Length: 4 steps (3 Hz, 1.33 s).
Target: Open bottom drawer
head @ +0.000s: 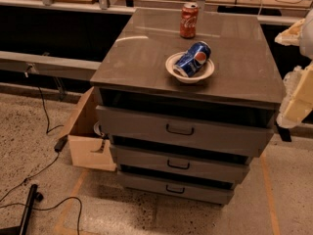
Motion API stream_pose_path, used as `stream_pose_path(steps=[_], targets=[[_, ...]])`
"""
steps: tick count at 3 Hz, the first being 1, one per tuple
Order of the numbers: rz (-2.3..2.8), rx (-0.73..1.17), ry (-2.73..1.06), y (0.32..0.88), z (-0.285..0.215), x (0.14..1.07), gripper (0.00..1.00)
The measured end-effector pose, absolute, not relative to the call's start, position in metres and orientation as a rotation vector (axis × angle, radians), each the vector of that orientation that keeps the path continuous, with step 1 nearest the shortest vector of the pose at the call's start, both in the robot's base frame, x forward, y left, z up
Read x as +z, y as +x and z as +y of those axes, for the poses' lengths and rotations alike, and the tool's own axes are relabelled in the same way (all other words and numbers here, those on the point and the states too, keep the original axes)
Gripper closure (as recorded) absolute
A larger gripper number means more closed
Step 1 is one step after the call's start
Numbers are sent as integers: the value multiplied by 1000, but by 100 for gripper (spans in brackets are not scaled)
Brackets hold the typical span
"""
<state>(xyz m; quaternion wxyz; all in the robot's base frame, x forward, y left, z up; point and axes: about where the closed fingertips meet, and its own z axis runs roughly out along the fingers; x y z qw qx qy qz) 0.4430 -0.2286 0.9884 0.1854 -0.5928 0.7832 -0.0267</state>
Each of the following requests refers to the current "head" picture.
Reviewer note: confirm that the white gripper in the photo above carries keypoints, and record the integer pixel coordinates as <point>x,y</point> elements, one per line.
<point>307,38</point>

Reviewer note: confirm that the grey bottom drawer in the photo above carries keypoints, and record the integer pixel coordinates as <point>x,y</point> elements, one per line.
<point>175,188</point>

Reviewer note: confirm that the grey drawer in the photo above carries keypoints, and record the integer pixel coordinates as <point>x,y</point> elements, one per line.
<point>179,164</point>
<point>185,132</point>
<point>175,188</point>

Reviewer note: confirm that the grey top drawer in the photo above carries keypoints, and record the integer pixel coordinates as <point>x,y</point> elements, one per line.
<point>185,132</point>

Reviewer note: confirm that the grey drawer cabinet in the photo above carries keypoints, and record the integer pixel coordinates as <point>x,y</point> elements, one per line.
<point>245,89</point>

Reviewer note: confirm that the grey middle drawer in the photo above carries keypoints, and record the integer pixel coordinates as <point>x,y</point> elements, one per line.
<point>179,164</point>

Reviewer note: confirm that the blue Pepsi can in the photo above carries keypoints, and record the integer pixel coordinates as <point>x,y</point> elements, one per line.
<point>193,59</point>

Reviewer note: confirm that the red Coca-Cola can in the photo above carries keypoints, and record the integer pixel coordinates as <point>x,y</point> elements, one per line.
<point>189,16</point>

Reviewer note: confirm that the white bowl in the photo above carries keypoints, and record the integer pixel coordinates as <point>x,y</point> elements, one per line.
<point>205,72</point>

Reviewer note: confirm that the cardboard box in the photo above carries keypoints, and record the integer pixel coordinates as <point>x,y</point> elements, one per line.
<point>86,145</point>

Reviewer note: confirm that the black metal stand base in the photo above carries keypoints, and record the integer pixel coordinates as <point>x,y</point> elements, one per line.
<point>21,229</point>

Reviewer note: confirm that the grey metal rail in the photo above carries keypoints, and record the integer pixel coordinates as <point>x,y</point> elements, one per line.
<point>46,65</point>

